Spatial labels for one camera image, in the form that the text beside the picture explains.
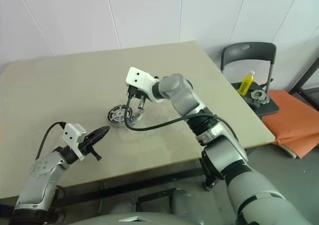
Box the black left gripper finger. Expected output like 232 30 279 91
86 130 109 146
87 125 111 140

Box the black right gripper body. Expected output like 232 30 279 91
126 85 149 101

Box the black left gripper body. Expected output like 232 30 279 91
79 139 103 162

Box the round motor rotor cover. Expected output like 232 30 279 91
107 105 131 125

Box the grey metal part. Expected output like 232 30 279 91
246 90 270 107

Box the grey robot torso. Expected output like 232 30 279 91
72 205 200 225

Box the yellow drink bottle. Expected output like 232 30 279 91
238 70 256 96

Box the dark grey folding chair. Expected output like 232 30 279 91
221 42 280 118

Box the orange seat cushion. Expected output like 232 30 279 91
274 134 319 159
263 90 319 140

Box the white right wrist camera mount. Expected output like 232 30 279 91
125 67 162 104

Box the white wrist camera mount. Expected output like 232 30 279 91
125 67 162 104
63 122 87 159

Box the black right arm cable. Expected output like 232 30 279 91
124 92 239 139

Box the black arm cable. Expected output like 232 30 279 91
124 92 239 139
35 121 66 198

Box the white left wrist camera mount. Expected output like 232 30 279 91
63 122 87 159

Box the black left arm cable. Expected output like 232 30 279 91
35 121 66 198

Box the black table frame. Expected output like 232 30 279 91
56 157 226 201

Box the black square metal bracket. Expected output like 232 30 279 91
136 188 176 212

